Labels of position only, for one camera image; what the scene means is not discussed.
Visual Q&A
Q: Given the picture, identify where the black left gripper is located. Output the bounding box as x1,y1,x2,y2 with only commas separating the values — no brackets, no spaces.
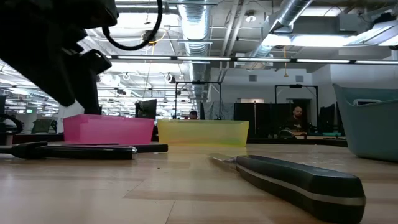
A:
0,27,113,115

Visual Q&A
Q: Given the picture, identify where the white building column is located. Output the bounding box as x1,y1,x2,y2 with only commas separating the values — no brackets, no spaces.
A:
57,101,84,133

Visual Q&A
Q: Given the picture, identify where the pink plastic bin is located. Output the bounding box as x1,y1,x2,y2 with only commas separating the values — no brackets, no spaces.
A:
63,113,155,146

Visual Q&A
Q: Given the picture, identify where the black monitor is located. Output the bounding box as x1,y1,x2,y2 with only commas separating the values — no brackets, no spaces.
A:
317,103,336,133
135,98,158,119

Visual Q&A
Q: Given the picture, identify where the black ceiling-hung device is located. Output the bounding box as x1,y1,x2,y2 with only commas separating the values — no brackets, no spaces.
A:
142,29,158,46

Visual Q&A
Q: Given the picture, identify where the long ceiling light strip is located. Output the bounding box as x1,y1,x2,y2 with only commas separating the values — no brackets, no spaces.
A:
105,54,398,65

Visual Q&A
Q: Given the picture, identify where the yellow plastic bin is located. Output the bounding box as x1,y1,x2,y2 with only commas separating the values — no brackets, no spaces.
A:
157,119,249,147

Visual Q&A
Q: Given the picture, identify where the black partition screen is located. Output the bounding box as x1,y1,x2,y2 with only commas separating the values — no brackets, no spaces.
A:
233,102,293,138

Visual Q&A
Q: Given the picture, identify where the black dome-shaped object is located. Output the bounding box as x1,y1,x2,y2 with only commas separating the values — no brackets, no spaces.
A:
277,129,296,139

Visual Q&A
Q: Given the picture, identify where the dark background table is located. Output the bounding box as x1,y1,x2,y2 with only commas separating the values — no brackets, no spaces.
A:
247,136,348,147

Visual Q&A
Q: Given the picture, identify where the blue plastic bin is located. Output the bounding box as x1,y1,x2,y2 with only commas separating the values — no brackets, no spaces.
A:
331,82,398,162

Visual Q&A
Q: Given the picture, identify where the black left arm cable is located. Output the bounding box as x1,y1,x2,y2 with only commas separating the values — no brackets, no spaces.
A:
101,0,164,52

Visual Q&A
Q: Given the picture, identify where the black rig frame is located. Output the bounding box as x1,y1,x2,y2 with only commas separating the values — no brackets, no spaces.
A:
175,80,222,121
274,83,320,138

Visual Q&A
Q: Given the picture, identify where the ribbed silver air duct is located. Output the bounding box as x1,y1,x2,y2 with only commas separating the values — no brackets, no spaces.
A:
177,0,213,103

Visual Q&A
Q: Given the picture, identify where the yellow hanging cord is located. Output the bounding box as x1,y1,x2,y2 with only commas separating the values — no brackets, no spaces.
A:
282,45,289,78

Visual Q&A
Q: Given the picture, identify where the smooth silver air duct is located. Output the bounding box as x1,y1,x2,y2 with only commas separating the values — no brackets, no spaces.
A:
245,0,313,69

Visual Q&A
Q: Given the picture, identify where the large black-handled knife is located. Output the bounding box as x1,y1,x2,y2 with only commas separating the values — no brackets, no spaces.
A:
208,152,367,224

